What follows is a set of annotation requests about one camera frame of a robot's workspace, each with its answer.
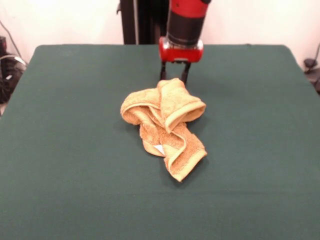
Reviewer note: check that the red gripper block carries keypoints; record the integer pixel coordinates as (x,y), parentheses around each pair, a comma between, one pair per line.
(180,53)

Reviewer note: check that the tan orange terry towel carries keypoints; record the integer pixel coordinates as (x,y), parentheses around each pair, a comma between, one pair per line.
(175,100)

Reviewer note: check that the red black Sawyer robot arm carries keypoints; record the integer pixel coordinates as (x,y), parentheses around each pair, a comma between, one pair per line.
(185,25)

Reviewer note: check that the dark green table cloth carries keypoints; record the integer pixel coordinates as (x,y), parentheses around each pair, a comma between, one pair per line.
(75,125)

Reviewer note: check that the black plug device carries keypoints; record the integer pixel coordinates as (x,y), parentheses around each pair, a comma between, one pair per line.
(310,62)

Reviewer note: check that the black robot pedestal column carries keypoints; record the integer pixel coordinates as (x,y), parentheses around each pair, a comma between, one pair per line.
(147,22)

